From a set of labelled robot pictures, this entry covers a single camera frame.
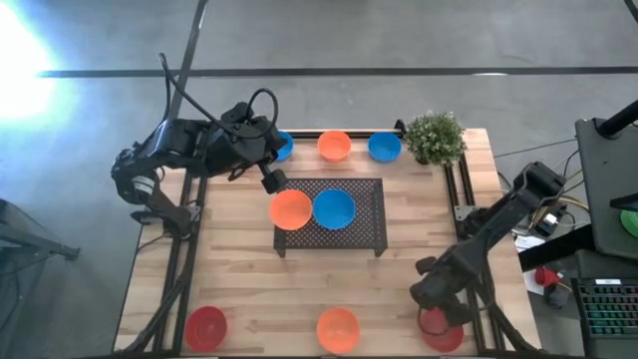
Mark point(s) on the dark grey pouch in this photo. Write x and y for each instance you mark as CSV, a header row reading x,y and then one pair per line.
x,y
555,297

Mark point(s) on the white paper sheet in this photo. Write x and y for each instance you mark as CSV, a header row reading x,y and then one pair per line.
x,y
528,243

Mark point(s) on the laptop with backlit keyboard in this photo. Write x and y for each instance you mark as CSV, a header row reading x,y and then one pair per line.
x,y
608,309

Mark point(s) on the red plastic object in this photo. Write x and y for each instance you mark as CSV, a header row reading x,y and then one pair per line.
x,y
545,276

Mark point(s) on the black diagonal frame brace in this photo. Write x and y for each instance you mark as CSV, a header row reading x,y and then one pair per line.
x,y
160,309
508,329

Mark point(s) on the dark grey side table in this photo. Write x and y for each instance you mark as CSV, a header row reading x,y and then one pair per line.
x,y
608,189

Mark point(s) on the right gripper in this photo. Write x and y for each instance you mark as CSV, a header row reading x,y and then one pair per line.
x,y
443,289

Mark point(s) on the black aluminium frame rail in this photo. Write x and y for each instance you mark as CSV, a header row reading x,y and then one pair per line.
x,y
191,259
447,179
466,184
173,259
359,133

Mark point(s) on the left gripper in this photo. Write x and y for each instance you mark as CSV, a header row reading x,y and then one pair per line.
x,y
244,142

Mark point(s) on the black perforated metal rack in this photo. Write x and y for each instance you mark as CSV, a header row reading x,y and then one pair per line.
x,y
369,234

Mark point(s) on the black power adapter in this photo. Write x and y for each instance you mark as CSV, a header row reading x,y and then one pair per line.
x,y
548,222

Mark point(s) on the red plastic mini bowl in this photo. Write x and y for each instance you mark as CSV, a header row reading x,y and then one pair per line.
x,y
206,328
443,339

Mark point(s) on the green filament spool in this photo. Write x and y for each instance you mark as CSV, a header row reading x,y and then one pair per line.
x,y
630,223

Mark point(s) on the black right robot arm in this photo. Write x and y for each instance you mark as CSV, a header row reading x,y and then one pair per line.
x,y
498,219

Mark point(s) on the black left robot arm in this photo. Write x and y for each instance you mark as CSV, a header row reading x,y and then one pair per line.
x,y
174,144

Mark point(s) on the green potted artificial plant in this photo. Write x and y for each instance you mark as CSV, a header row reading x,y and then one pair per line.
x,y
436,137

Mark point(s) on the blue plastic mini bowl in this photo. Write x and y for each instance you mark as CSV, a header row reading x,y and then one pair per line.
x,y
384,146
286,149
334,209

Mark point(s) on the dark grey stand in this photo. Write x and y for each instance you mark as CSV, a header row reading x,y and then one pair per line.
x,y
30,244

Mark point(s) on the black mounting plate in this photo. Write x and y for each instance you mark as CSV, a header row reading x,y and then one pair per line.
x,y
144,217

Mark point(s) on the orange plastic mini bowl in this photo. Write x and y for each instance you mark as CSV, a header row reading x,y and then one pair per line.
x,y
334,145
290,209
338,330

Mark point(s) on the black pole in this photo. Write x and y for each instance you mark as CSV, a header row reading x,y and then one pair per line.
x,y
618,119

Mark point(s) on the black clamp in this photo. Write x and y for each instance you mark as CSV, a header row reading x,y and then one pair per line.
x,y
400,124

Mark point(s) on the black beam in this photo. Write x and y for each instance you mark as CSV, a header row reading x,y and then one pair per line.
x,y
558,247

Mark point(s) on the grey metal bracket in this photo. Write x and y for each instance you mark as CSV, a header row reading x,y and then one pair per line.
x,y
463,212

